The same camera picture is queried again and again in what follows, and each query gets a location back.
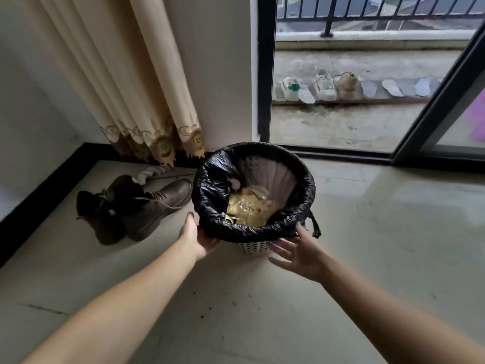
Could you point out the person's left hand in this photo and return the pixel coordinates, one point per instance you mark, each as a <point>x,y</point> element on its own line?
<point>191,238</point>

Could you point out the person's right hand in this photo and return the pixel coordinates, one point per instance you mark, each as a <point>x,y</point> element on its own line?
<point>303,257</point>

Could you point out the person's right thumb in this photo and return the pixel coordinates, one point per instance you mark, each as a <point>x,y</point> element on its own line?
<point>302,231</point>

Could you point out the person's right middle finger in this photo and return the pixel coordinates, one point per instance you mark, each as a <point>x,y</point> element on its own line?
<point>280,252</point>

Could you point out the person's left thumb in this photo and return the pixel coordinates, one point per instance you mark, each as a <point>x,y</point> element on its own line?
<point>191,220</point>

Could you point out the person's right little finger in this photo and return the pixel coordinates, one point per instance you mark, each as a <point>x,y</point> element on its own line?
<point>293,272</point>

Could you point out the black garbage bag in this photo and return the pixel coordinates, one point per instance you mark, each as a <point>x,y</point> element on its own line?
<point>212,208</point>

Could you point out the white perforated waste bin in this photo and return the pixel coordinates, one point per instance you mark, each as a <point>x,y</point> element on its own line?
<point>253,248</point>

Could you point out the person's left forearm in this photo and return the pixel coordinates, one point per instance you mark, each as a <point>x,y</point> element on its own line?
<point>125,299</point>

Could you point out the person's right forearm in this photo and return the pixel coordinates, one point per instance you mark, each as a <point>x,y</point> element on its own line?
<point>386,314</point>

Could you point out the brown lace-up boot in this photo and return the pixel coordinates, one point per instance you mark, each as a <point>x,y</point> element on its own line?
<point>159,208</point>

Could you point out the yellowish crumpled waste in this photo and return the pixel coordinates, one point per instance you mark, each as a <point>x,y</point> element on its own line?
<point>250,208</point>

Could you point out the white sock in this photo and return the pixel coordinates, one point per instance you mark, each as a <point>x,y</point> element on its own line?
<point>151,173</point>

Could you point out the dark lace-up boot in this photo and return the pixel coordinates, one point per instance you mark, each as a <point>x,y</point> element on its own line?
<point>104,223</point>

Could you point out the grey shoe insole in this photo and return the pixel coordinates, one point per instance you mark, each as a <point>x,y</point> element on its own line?
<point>423,86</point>
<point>307,96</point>
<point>369,89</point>
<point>392,87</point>

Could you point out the white sneaker with green patch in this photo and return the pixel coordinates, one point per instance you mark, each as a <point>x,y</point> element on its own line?
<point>290,89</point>

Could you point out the white lace-up sneaker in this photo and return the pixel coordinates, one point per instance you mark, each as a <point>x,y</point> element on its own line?
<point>326,87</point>

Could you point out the beige sneaker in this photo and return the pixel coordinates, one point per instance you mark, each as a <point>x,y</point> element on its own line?
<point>346,84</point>

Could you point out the beige embroidered curtain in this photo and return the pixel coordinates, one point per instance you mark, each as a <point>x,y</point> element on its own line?
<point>129,71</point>

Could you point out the black sliding glass door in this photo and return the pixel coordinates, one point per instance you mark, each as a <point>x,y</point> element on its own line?
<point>432,128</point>

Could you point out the pink plastic object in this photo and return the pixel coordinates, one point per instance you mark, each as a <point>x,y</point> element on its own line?
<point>479,121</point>

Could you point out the black metal balcony railing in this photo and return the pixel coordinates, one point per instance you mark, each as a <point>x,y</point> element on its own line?
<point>329,15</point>

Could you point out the black door frame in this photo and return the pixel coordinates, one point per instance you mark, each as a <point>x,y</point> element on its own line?
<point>266,71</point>

